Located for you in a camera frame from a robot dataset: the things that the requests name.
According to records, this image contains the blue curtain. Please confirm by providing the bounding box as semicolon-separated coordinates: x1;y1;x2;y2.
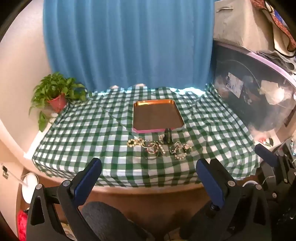
43;0;215;92

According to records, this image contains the green leafy plant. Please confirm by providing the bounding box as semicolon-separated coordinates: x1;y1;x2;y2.
29;72;89;132

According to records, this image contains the red flower pot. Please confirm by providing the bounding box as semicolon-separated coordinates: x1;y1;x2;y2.
47;93;68;114

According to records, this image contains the clear plastic storage box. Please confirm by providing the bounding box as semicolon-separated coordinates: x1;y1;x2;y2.
211;40;296;149

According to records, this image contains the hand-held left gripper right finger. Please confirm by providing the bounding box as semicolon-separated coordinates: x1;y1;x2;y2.
179;158;273;241

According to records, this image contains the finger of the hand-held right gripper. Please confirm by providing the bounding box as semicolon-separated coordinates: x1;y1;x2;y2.
255;144;279;168

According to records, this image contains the pile of jewelry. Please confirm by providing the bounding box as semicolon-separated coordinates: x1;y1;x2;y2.
127;137;193;161

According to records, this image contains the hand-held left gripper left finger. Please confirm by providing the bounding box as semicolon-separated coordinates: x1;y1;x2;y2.
26;158;102;241

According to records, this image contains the red patterned bag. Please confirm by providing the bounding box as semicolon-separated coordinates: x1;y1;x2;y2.
250;0;296;51

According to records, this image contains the green checked tablecloth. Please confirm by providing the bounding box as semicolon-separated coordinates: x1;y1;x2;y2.
32;83;263;187

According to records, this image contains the red cloth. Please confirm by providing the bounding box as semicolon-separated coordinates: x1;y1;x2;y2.
17;209;29;241

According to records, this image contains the person's leg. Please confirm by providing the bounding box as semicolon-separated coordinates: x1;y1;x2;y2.
82;201;148;241

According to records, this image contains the grey fabric box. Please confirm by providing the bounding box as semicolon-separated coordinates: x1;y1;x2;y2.
213;0;278;50

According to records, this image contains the wooden table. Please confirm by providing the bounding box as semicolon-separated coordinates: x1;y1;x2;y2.
32;171;255;232

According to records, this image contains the white desk lamp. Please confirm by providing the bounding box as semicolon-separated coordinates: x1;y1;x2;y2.
0;163;39;204

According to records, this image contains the orange tray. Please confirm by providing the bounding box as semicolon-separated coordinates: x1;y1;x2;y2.
132;99;185;133

